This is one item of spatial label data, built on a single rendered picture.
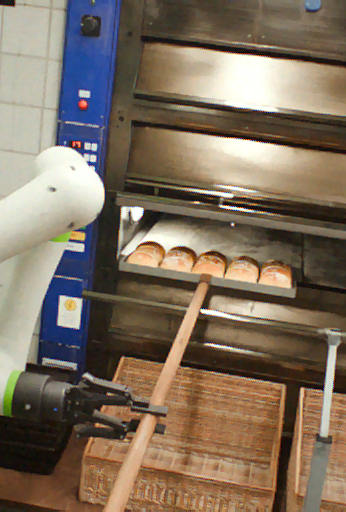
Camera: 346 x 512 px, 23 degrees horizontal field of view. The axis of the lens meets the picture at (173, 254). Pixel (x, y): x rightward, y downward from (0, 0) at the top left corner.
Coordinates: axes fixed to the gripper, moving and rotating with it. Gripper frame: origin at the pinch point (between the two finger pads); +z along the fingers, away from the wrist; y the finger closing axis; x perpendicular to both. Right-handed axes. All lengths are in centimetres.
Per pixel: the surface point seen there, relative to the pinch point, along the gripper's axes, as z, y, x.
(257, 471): 27, 61, -98
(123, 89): -33, -52, -114
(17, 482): -43, 62, -68
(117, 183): -32, -22, -114
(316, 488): 40, 38, -53
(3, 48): -73, -59, -114
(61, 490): -30, 62, -68
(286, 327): 27, 3, -76
